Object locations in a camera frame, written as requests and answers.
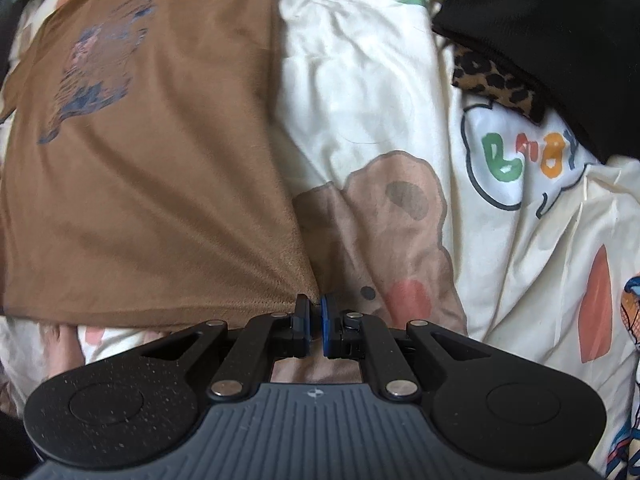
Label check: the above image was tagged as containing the leopard print cloth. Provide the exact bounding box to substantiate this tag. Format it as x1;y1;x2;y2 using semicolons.
452;42;548;123

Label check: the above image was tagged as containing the blue cartoon print cloth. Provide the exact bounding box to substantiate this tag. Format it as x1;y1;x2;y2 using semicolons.
602;272;640;480

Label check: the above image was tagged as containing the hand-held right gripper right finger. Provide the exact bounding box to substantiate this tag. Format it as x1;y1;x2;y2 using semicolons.
320;294;493;401

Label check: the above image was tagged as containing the person's bare foot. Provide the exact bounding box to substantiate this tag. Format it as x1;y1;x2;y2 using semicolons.
42;322;87;383

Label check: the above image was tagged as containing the black garment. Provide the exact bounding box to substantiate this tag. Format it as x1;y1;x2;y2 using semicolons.
432;0;640;163

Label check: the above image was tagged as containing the brown printed t-shirt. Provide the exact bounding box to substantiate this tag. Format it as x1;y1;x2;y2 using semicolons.
0;0;396;333

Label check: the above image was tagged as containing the cream bear print bedsheet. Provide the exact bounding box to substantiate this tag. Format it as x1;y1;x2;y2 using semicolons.
0;0;640;480

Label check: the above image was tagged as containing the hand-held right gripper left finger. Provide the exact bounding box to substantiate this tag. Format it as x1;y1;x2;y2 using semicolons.
142;294;313;401

